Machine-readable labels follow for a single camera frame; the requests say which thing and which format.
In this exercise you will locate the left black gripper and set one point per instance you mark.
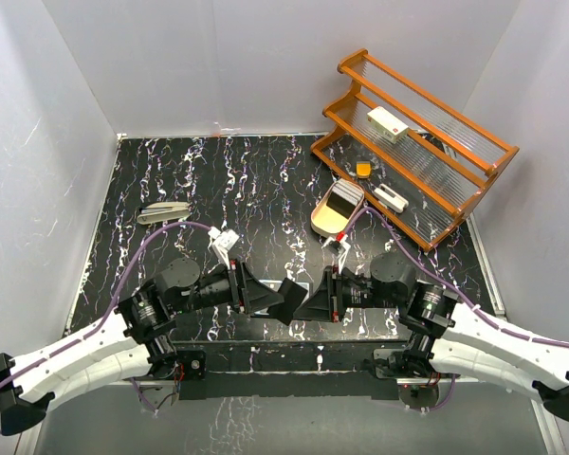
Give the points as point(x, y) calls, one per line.
point(254, 295)

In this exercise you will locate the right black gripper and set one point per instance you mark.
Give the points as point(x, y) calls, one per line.
point(319, 305)

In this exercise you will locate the beige oval card tray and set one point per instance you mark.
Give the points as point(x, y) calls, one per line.
point(332, 214)

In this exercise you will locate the stack of credit cards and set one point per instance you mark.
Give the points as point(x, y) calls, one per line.
point(348, 191)

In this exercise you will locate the black leather card holder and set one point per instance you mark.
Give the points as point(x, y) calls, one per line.
point(294, 294)

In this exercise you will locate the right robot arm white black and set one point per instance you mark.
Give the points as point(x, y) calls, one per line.
point(447, 336)

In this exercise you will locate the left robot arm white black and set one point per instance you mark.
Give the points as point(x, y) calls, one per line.
point(132, 341)

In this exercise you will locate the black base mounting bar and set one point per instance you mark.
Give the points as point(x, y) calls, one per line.
point(335, 368)

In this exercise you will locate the beige grey stapler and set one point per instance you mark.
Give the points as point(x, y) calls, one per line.
point(159, 212)

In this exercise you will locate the white small device on shelf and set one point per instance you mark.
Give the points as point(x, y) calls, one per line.
point(390, 198)

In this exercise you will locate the orange small container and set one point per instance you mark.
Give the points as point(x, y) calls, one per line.
point(363, 169)

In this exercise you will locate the orange wooden shelf rack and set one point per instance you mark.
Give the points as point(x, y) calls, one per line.
point(444, 165)

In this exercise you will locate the white red small box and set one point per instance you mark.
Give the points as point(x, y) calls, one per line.
point(388, 125)

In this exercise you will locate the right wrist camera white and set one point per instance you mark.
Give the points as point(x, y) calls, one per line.
point(339, 246)

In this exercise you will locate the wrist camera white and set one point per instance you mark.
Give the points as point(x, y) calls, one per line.
point(339, 246)
point(221, 242)

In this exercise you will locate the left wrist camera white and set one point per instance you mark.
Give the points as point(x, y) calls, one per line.
point(221, 242)

